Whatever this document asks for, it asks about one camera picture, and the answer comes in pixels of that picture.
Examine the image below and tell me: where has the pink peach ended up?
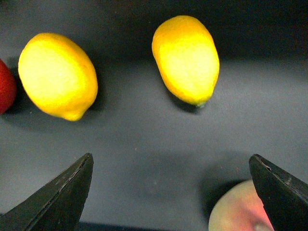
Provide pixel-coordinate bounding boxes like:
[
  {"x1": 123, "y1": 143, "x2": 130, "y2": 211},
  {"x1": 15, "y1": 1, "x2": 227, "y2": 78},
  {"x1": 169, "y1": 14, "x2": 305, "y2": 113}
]
[{"x1": 208, "y1": 180, "x2": 274, "y2": 231}]

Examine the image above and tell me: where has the yellow lemon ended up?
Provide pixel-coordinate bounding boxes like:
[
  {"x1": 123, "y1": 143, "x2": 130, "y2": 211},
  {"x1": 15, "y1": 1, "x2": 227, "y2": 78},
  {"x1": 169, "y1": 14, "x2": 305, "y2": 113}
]
[
  {"x1": 18, "y1": 33, "x2": 98, "y2": 121},
  {"x1": 152, "y1": 15, "x2": 220, "y2": 107}
]

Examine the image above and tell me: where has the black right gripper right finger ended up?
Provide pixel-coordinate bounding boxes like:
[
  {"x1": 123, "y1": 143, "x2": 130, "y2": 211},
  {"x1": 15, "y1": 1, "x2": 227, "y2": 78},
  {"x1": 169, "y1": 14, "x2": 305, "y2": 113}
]
[{"x1": 249, "y1": 154, "x2": 308, "y2": 231}]

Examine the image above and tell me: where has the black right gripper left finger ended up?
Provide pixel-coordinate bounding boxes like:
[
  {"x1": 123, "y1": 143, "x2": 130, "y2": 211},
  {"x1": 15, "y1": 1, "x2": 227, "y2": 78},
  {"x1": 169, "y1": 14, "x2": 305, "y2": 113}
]
[{"x1": 0, "y1": 154, "x2": 93, "y2": 231}]

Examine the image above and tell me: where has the red pomegranate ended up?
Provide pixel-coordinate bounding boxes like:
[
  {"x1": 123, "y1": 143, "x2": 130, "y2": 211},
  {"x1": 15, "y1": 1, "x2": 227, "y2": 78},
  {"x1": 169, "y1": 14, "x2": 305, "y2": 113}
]
[{"x1": 0, "y1": 60, "x2": 17, "y2": 114}]

